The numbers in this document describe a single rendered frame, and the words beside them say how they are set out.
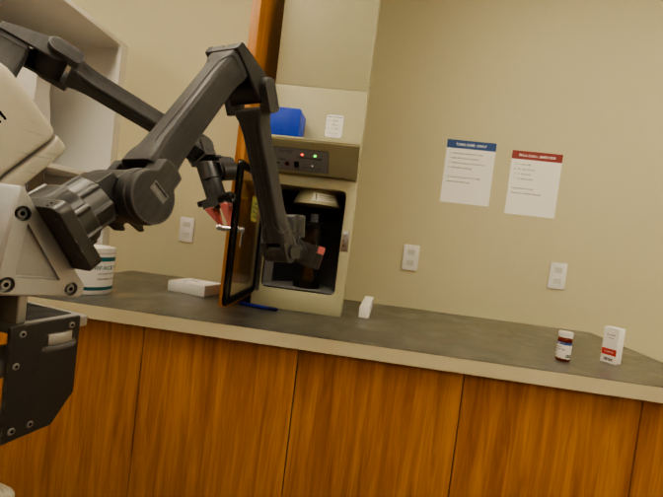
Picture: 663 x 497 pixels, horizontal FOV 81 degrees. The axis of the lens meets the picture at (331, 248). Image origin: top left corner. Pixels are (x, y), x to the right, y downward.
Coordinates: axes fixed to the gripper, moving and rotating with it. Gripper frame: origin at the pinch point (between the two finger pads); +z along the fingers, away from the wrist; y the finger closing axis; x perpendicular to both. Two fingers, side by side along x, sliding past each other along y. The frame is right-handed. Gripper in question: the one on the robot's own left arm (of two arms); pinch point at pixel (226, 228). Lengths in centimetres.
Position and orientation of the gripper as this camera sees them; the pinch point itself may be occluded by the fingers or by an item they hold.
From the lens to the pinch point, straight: 117.7
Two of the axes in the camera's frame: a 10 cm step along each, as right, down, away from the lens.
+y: -9.5, 3.1, 0.7
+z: 3.1, 9.5, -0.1
